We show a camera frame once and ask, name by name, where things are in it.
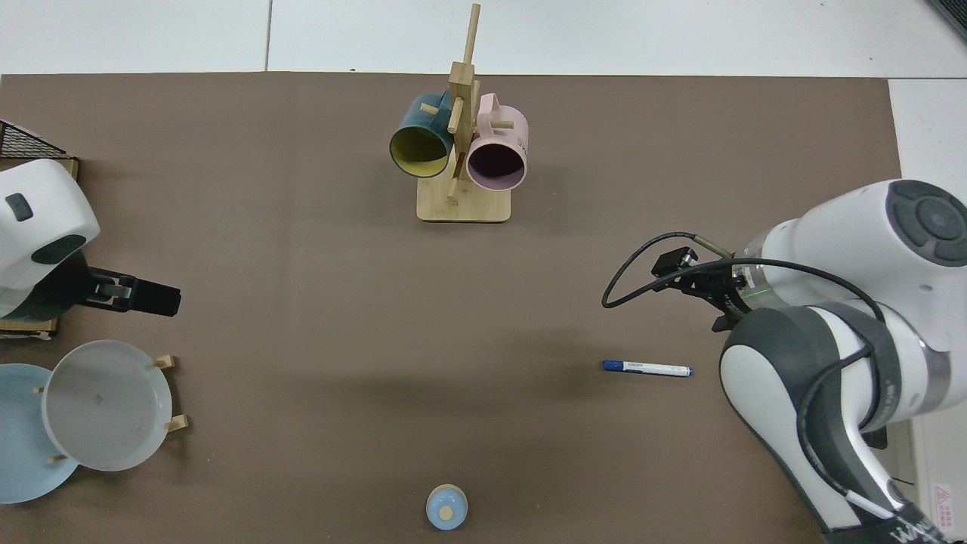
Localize white marker with blue cap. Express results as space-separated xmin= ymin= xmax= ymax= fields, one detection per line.
xmin=603 ymin=360 xmax=693 ymax=378

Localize grey plate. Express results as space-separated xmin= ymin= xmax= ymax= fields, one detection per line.
xmin=42 ymin=340 xmax=173 ymax=473

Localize wooden plate rack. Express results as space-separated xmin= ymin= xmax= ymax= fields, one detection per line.
xmin=32 ymin=354 xmax=190 ymax=463

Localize light blue plate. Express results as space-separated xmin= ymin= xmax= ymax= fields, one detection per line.
xmin=0 ymin=363 xmax=80 ymax=505

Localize pink mug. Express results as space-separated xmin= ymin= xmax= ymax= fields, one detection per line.
xmin=465 ymin=93 xmax=529 ymax=192

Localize brown table cloth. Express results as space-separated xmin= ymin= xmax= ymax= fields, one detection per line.
xmin=0 ymin=72 xmax=907 ymax=544

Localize wooden cup stand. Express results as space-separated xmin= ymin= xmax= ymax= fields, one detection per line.
xmin=416 ymin=2 xmax=514 ymax=224

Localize pale toaster oven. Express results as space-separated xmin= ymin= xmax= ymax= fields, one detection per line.
xmin=861 ymin=408 xmax=967 ymax=544

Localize dark blue mug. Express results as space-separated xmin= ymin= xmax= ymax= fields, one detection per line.
xmin=389 ymin=92 xmax=456 ymax=180

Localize small blue round thing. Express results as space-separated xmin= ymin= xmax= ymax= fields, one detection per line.
xmin=426 ymin=484 xmax=468 ymax=531

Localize dark grey ribbed panel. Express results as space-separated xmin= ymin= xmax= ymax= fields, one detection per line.
xmin=928 ymin=0 xmax=967 ymax=42

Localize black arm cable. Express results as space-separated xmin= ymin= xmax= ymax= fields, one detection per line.
xmin=602 ymin=232 xmax=919 ymax=530

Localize wire basket with wooden floor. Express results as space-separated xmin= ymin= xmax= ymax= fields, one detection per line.
xmin=0 ymin=119 xmax=80 ymax=338

